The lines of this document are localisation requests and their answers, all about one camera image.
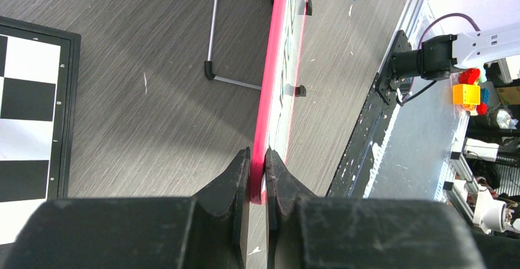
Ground aluminium frame rail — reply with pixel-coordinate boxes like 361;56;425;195
396;0;425;38

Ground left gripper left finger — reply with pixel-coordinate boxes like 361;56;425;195
2;148;250;268

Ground whiteboard with pink frame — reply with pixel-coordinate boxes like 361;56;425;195
249;0;308;205

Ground red toy pieces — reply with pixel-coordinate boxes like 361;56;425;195
459;68;481;85

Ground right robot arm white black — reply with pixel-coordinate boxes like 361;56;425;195
389;24;519;81

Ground black wire whiteboard stand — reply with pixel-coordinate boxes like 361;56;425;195
203;0;313;98

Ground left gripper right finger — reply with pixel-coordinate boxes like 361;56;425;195
264;150;485;268

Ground yellow toy block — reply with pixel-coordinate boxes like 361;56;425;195
452;84;481;105

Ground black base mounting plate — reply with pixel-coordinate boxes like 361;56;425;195
326;30;412;198

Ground black white chessboard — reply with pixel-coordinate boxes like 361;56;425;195
1;17;81;246

